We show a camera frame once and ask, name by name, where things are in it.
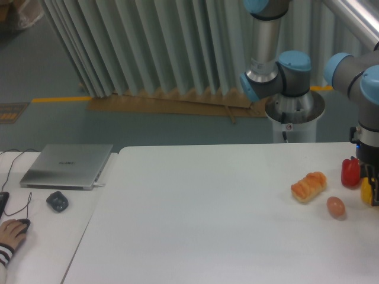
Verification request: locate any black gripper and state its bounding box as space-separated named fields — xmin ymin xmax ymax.
xmin=349 ymin=126 xmax=378 ymax=206

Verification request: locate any yellow bell pepper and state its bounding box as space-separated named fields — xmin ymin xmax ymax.
xmin=361 ymin=177 xmax=372 ymax=206

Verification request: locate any red bell pepper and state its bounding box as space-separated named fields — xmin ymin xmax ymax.
xmin=341 ymin=157 xmax=361 ymax=187

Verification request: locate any black computer mouse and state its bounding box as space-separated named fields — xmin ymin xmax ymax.
xmin=17 ymin=218 xmax=31 ymax=236

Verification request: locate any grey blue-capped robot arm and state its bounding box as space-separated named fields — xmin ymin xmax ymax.
xmin=240 ymin=1 xmax=378 ymax=206

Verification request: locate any striped sleeve forearm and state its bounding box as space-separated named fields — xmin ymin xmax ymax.
xmin=0 ymin=243 xmax=15 ymax=284

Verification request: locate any person's hand on mouse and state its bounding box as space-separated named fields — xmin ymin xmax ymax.
xmin=1 ymin=219 xmax=26 ymax=251

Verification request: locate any brown egg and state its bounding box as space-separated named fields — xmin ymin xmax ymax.
xmin=326 ymin=196 xmax=346 ymax=218

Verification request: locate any orange braided bread loaf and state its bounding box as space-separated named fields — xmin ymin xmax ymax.
xmin=291 ymin=172 xmax=327 ymax=203

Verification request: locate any brown cardboard sheet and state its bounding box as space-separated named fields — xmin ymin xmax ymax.
xmin=86 ymin=87 xmax=266 ymax=123

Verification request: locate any white usb plug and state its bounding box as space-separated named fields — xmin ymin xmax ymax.
xmin=93 ymin=182 xmax=105 ymax=188

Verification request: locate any pale green folding curtain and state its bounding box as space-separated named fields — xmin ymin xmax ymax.
xmin=38 ymin=0 xmax=379 ymax=98

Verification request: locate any silver closed laptop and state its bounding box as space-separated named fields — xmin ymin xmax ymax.
xmin=20 ymin=144 xmax=113 ymax=190

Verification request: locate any black earbud case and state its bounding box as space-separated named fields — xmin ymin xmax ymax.
xmin=46 ymin=191 xmax=69 ymax=213

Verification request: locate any black keyboard edge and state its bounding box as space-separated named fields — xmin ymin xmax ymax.
xmin=0 ymin=192 xmax=9 ymax=218

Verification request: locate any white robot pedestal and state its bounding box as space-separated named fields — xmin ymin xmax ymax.
xmin=265 ymin=91 xmax=325 ymax=143

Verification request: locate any black mouse cable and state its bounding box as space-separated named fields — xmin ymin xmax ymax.
xmin=4 ymin=192 xmax=33 ymax=220

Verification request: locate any black laptop cable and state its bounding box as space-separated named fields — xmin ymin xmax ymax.
xmin=0 ymin=148 xmax=40 ymax=193

